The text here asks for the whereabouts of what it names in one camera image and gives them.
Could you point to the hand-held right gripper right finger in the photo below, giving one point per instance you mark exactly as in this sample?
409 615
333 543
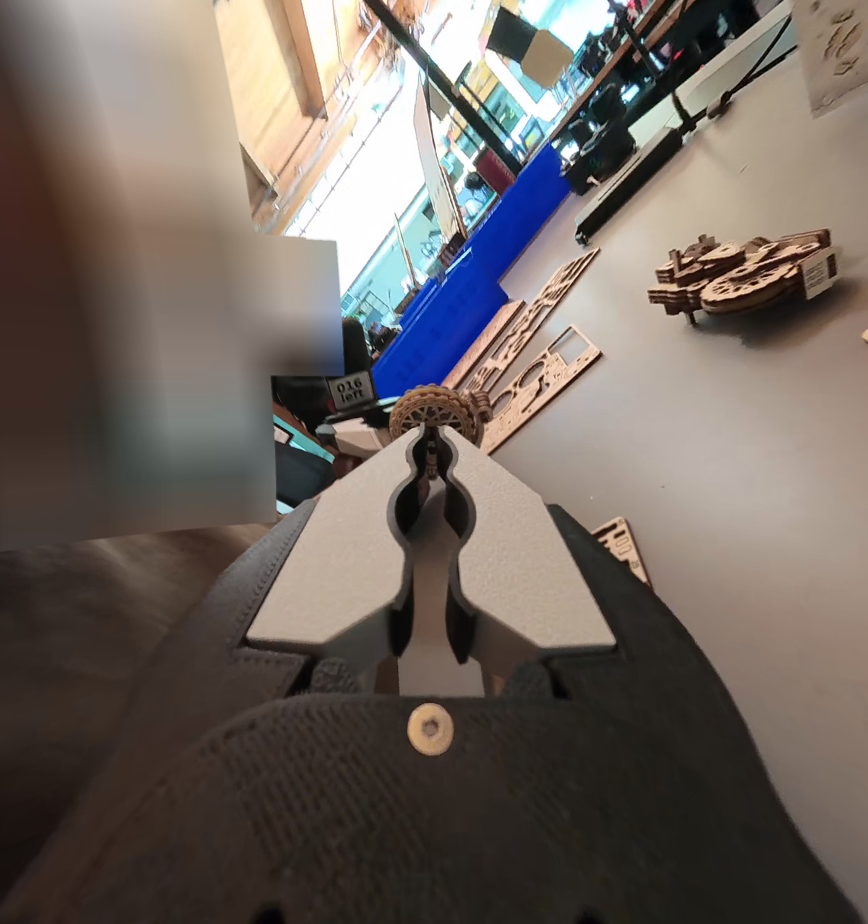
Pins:
527 570

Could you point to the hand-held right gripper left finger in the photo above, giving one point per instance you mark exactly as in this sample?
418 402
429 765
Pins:
332 563

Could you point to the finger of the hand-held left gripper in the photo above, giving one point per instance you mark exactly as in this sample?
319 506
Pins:
358 440

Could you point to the wooden gear wheel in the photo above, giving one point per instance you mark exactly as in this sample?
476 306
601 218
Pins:
428 410

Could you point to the grey desk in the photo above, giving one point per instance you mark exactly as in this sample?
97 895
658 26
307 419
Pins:
730 469

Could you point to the small wooden sheet offcut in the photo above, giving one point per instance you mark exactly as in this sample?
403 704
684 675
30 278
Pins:
625 548

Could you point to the brown wooden puzzle sheet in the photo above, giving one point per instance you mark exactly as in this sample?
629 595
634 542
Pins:
481 343

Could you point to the blue partition board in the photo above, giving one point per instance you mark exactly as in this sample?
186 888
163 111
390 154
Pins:
477 267

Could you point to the wooden puzzle sheet with window cutout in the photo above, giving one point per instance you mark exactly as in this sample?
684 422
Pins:
542 379

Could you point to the long wooden puzzle sheet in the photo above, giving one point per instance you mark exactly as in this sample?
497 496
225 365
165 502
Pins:
549 296

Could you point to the dark cloth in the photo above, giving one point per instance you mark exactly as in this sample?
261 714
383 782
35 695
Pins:
80 686

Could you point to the black ceiling beam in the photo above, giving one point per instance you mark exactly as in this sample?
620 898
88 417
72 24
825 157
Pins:
441 83

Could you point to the black flat bar device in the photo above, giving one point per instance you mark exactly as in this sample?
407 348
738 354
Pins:
625 184

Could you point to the wooden gear model assembly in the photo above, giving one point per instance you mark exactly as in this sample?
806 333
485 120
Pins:
744 278

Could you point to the white flat box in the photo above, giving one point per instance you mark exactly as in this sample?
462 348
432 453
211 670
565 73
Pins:
737 54

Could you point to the printed instruction sheet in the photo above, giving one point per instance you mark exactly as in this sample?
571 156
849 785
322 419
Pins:
849 50

